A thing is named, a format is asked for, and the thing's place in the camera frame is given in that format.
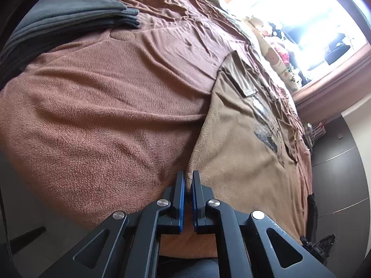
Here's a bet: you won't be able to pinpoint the stack of grey clothes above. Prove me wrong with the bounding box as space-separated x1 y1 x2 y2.
0 0 141 90

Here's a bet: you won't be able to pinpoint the brown printed t-shirt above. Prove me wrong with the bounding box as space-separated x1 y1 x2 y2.
185 51 313 246

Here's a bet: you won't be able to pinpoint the pink plush toy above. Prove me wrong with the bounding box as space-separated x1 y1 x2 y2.
269 39 290 64

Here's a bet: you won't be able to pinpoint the pink-brown fleece blanket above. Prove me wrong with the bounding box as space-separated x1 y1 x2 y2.
0 0 313 259

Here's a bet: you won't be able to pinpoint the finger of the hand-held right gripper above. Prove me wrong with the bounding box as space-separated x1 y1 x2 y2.
307 193 318 236

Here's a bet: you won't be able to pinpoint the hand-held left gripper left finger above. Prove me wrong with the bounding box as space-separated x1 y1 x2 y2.
39 170 186 278

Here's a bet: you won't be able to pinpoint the pink striped bag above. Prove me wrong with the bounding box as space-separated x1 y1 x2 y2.
310 119 329 141

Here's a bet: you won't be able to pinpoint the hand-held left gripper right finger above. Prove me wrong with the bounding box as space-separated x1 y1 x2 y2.
191 170 337 278

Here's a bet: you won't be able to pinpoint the person's grey trousers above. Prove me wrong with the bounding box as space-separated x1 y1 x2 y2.
158 256 218 278

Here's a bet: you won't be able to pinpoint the cream bear print pillow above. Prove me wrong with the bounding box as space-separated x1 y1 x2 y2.
246 16 305 92

